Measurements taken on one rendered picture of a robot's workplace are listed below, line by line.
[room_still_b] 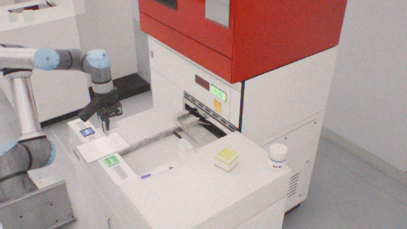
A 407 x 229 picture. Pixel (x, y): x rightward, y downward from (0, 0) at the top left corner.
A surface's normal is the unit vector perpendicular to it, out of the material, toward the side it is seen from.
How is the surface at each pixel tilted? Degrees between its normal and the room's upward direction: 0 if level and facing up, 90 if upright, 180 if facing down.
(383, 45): 90
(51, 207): 90
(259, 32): 90
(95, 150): 0
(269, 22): 90
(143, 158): 0
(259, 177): 0
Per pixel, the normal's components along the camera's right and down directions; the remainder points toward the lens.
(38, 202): 0.55, 0.47
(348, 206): 0.00, -0.83
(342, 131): -0.80, 0.33
